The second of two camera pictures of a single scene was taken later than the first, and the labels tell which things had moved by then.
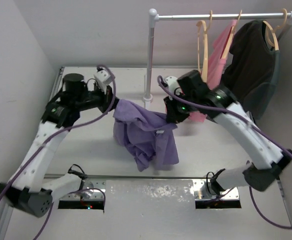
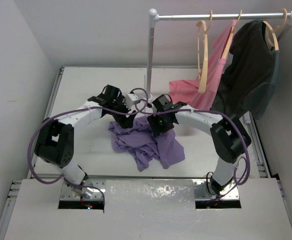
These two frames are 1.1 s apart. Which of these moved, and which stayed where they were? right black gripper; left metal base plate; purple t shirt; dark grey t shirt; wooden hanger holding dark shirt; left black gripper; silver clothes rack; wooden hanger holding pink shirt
Moved: left black gripper; purple t shirt; right black gripper
Stayed: dark grey t shirt; wooden hanger holding dark shirt; wooden hanger holding pink shirt; silver clothes rack; left metal base plate
